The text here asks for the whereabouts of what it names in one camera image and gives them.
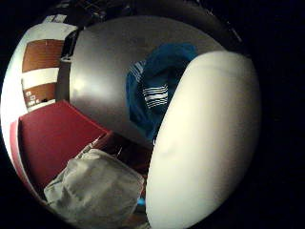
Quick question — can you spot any brown wooden cabinet panel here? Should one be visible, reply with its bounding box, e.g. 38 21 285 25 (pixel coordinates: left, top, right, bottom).
22 82 58 108
21 38 66 73

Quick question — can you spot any blue towel with white stripes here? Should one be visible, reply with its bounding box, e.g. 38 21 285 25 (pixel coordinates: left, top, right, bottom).
125 42 200 145

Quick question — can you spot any the person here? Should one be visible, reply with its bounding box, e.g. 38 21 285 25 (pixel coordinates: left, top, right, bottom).
43 148 146 229

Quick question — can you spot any white cabinet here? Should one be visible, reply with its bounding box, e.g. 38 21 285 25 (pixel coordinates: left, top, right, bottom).
0 21 79 160

